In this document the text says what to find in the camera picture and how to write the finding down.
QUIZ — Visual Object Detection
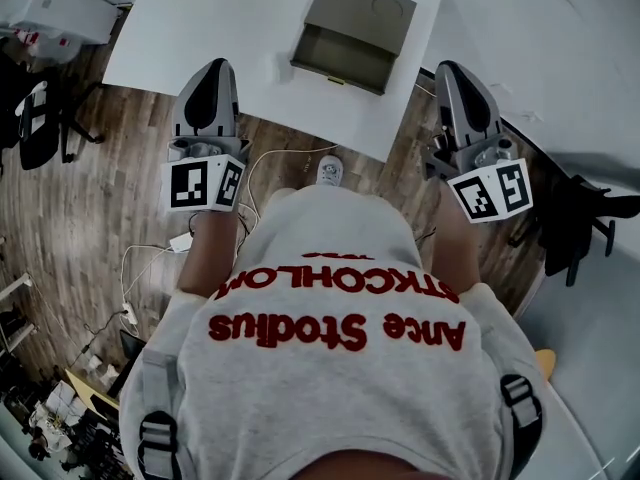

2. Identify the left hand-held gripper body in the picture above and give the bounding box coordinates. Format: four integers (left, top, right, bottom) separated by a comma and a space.
160, 135, 250, 215

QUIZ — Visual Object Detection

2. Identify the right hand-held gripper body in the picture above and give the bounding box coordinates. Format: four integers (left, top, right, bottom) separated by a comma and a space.
422, 127, 534, 226

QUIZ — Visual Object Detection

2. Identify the olive green box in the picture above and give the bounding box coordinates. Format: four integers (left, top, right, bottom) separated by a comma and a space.
289, 0, 419, 97

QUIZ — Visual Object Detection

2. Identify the person's right forearm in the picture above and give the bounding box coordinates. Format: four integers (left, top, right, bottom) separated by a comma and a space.
432, 186, 483, 295

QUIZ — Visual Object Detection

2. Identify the person's left forearm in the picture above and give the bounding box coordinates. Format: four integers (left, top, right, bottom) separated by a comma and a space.
177, 209, 242, 300

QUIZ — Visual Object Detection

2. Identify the white power adapter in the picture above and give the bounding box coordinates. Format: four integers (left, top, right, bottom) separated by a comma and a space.
168, 231, 195, 255

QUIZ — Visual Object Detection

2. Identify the black office chair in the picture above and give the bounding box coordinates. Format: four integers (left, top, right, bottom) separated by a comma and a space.
0, 61, 107, 173
508, 171, 640, 290

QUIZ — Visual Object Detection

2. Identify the white table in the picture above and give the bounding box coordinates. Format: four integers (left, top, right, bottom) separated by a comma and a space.
101, 0, 447, 165

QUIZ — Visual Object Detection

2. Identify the white shoe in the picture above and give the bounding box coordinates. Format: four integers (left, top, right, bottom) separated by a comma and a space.
315, 154, 346, 188

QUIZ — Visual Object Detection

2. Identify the white cabinet with red labels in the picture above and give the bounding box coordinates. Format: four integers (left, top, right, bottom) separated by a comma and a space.
0, 0, 127, 65

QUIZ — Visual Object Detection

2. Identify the light grey sofa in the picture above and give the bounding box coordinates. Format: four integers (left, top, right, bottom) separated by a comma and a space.
514, 202, 640, 480

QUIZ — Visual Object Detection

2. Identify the black monitor stand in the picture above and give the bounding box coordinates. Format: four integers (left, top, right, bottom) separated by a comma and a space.
117, 328, 148, 370

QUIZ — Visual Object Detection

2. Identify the white metal rack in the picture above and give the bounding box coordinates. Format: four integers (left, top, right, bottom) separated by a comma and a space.
0, 271, 37, 352

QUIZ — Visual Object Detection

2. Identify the yellow wooden desk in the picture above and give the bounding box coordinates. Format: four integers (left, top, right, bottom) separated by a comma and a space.
63, 366, 122, 420

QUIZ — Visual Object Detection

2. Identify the grey shirt with red letters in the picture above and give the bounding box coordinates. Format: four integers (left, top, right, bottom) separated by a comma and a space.
118, 184, 552, 480

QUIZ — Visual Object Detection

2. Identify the pile of cluttered equipment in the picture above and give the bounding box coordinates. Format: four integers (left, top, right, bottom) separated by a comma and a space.
0, 362, 132, 480

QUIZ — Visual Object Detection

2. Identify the long white cable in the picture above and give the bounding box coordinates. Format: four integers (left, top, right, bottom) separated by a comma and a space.
243, 142, 342, 230

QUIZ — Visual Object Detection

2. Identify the white power strip with cable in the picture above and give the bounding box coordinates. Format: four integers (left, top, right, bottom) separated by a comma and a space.
118, 244, 177, 320

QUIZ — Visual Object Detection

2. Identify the thin black cable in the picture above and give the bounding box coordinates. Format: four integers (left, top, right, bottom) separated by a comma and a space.
64, 310, 127, 369

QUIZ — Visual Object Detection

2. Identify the grey and black harness strap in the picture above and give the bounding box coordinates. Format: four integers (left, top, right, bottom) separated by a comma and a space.
136, 409, 182, 480
498, 372, 545, 480

